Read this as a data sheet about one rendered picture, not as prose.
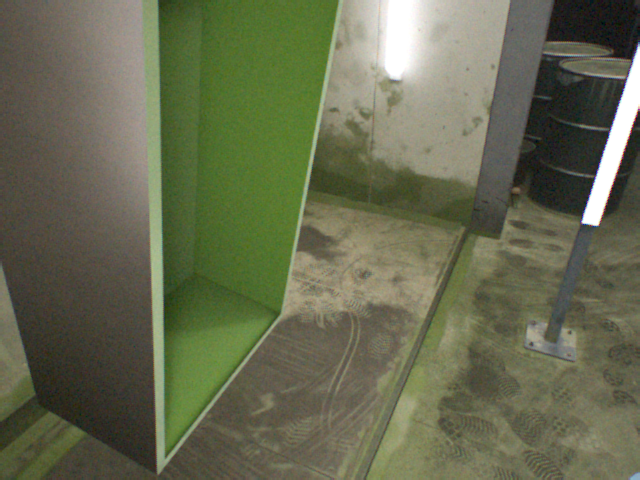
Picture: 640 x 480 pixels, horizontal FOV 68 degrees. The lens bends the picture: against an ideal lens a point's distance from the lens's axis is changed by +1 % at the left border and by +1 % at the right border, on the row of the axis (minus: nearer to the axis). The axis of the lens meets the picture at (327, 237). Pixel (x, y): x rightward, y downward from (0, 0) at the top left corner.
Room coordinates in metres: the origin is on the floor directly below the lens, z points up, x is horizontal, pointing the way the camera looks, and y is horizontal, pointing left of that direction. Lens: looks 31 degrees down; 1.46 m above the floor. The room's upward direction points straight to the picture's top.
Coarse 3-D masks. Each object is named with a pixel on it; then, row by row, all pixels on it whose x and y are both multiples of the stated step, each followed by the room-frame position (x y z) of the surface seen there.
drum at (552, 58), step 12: (540, 60) 3.43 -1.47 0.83; (552, 60) 3.37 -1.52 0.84; (540, 72) 3.42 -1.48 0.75; (552, 72) 3.36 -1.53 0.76; (540, 84) 3.40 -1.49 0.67; (552, 84) 3.35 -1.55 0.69; (540, 96) 3.38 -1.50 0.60; (540, 108) 3.37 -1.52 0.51; (528, 120) 3.42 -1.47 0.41; (540, 120) 3.36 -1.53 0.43; (528, 132) 3.41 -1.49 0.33; (540, 132) 3.35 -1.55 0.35; (528, 168) 3.36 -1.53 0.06
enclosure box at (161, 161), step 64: (0, 0) 0.65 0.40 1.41; (64, 0) 0.60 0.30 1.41; (128, 0) 0.57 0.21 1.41; (192, 0) 1.22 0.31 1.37; (256, 0) 1.20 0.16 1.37; (320, 0) 1.13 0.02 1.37; (0, 64) 0.66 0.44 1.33; (64, 64) 0.61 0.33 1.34; (128, 64) 0.57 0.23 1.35; (192, 64) 1.23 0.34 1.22; (256, 64) 1.20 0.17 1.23; (320, 64) 1.13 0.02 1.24; (0, 128) 0.68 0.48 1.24; (64, 128) 0.63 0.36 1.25; (128, 128) 0.58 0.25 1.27; (192, 128) 1.25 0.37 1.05; (256, 128) 1.20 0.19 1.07; (0, 192) 0.70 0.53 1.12; (64, 192) 0.64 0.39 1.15; (128, 192) 0.59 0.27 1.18; (192, 192) 1.28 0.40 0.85; (256, 192) 1.21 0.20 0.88; (0, 256) 0.73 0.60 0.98; (64, 256) 0.66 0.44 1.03; (128, 256) 0.60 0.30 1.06; (192, 256) 1.30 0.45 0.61; (256, 256) 1.22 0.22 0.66; (64, 320) 0.69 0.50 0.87; (128, 320) 0.62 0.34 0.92; (192, 320) 1.10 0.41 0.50; (256, 320) 1.14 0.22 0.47; (64, 384) 0.72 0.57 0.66; (128, 384) 0.64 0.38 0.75; (192, 384) 0.88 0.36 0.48; (128, 448) 0.66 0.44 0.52
